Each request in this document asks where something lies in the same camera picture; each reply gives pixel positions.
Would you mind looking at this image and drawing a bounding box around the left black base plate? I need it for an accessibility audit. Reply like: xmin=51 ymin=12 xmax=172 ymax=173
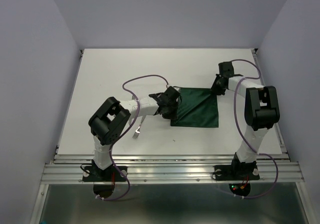
xmin=80 ymin=165 xmax=128 ymax=182

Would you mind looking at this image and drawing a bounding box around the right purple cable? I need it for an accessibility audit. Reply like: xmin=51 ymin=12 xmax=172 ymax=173
xmin=231 ymin=59 xmax=280 ymax=200

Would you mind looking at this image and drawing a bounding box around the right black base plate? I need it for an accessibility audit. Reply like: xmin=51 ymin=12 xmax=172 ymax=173
xmin=214 ymin=165 xmax=260 ymax=181

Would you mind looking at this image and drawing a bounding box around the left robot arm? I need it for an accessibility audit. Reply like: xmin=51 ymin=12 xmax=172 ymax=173
xmin=88 ymin=86 xmax=181 ymax=181

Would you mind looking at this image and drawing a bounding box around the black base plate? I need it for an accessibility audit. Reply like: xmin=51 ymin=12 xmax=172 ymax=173
xmin=214 ymin=165 xmax=260 ymax=181
xmin=80 ymin=165 xmax=128 ymax=182

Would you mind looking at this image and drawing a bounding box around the aluminium frame rail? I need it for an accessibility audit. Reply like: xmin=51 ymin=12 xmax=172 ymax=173
xmin=29 ymin=48 xmax=311 ymax=224

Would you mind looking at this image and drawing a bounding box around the silver fork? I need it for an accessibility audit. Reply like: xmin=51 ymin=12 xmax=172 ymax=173
xmin=132 ymin=116 xmax=146 ymax=139

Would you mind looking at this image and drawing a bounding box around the dark green cloth napkin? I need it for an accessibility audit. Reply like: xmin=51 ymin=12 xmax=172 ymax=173
xmin=170 ymin=87 xmax=219 ymax=128

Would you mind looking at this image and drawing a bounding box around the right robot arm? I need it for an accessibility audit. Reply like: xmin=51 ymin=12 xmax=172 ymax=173
xmin=211 ymin=61 xmax=280 ymax=179

